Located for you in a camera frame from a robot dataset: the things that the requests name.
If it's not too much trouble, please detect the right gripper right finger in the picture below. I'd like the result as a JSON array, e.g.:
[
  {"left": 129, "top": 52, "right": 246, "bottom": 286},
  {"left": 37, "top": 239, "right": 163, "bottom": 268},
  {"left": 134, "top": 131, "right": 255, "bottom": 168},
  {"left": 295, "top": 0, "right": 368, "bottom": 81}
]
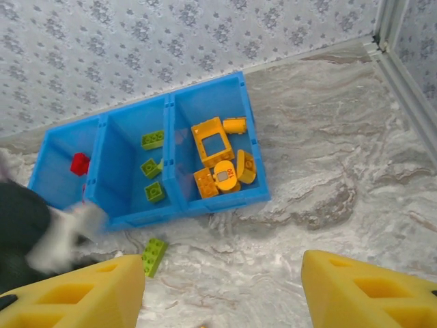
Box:
[{"left": 300, "top": 249, "right": 437, "bottom": 328}]

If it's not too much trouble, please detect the yellow curved lego brick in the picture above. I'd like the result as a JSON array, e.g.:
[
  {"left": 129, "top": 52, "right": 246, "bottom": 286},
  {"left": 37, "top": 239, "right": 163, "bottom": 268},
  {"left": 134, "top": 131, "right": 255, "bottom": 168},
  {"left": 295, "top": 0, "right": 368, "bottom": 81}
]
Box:
[{"left": 236, "top": 149, "right": 257, "bottom": 185}]

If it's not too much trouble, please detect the aluminium frame rail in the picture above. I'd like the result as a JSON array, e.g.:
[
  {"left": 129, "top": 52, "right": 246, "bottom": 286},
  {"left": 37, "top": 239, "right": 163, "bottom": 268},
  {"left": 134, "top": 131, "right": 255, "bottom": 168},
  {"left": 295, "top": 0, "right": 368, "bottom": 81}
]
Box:
[{"left": 363, "top": 37, "right": 437, "bottom": 129}]

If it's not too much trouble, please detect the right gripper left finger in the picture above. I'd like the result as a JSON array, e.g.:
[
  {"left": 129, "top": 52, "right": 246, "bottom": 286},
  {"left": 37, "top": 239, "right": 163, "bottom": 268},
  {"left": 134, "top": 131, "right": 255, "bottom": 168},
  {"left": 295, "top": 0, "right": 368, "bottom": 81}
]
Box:
[{"left": 0, "top": 254, "right": 146, "bottom": 328}]

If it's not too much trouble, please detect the blue plastic bin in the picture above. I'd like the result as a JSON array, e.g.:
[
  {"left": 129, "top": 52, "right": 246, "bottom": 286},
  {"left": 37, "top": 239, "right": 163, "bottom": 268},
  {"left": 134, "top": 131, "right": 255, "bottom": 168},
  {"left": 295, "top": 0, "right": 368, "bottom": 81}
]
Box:
[
  {"left": 84, "top": 92, "right": 187, "bottom": 233},
  {"left": 27, "top": 115, "right": 103, "bottom": 215},
  {"left": 163, "top": 70, "right": 272, "bottom": 218}
]

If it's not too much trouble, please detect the yellow round gauge lego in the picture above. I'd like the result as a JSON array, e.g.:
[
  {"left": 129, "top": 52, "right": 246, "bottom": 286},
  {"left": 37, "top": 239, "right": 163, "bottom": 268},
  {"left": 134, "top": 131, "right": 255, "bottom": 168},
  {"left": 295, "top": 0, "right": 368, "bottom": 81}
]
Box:
[{"left": 212, "top": 160, "right": 242, "bottom": 193}]

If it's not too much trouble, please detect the yellow lego window frame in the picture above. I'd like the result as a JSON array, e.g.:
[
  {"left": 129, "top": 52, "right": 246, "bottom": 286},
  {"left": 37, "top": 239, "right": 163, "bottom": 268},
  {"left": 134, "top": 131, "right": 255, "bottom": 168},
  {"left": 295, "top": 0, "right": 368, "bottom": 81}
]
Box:
[{"left": 191, "top": 116, "right": 235, "bottom": 168}]

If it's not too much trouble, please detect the small green lego brick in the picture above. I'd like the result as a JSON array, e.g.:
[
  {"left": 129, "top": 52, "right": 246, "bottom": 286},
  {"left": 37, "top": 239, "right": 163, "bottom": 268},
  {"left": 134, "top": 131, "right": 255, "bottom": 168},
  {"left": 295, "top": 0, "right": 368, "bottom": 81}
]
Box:
[
  {"left": 144, "top": 182, "right": 166, "bottom": 204},
  {"left": 140, "top": 159, "right": 162, "bottom": 180}
]

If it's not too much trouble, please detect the long green lego brick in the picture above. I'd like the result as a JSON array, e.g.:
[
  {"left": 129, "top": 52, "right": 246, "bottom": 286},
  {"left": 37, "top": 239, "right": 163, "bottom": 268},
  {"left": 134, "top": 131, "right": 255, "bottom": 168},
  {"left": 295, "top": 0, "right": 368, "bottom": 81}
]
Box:
[
  {"left": 141, "top": 130, "right": 165, "bottom": 151},
  {"left": 141, "top": 238, "right": 169, "bottom": 278}
]

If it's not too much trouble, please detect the small red lego brick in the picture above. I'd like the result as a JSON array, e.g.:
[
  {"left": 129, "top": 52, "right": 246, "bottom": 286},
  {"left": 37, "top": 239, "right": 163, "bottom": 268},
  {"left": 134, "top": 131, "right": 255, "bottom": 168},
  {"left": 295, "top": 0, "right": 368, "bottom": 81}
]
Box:
[{"left": 70, "top": 152, "right": 91, "bottom": 177}]

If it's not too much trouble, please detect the aluminium frame post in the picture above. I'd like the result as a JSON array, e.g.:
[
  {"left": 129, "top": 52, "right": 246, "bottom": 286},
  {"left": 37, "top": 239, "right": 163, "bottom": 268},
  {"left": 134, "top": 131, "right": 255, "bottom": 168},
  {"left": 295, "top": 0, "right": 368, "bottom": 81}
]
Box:
[{"left": 373, "top": 0, "right": 410, "bottom": 52}]

